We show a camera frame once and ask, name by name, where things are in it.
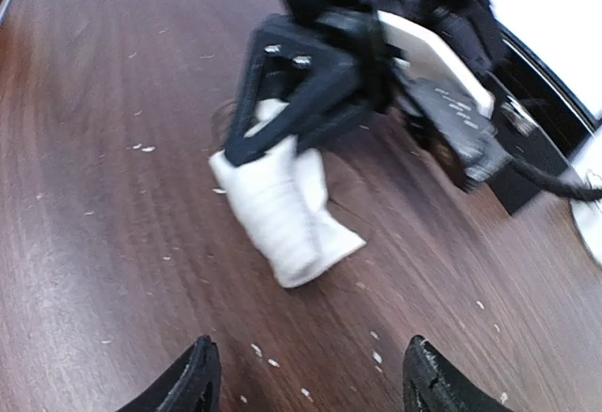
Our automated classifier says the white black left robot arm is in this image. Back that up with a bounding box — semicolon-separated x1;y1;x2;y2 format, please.
225;0;577;166

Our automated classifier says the thin black cable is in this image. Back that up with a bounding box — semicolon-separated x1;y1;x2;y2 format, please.
507;155;602;204

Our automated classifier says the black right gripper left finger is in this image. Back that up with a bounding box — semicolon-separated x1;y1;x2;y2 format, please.
118;335;221;412

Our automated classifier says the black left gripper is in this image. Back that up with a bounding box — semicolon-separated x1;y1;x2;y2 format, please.
225;0;398;166

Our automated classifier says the beige striped sock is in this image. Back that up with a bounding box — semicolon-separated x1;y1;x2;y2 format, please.
208;99;368;290

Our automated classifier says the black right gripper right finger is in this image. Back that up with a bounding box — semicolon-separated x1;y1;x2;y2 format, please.
403;335;511;412

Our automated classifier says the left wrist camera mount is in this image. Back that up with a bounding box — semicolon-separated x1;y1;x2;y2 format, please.
377;11;510;192

